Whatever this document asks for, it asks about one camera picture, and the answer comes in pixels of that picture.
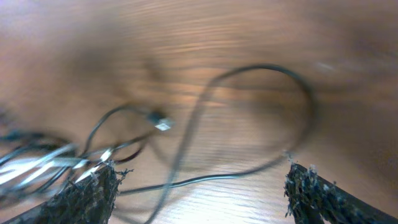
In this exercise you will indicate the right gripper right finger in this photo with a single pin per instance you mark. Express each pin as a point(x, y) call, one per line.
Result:
point(313, 199)

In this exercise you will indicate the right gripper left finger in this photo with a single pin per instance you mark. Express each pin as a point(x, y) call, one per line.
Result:
point(90, 200)

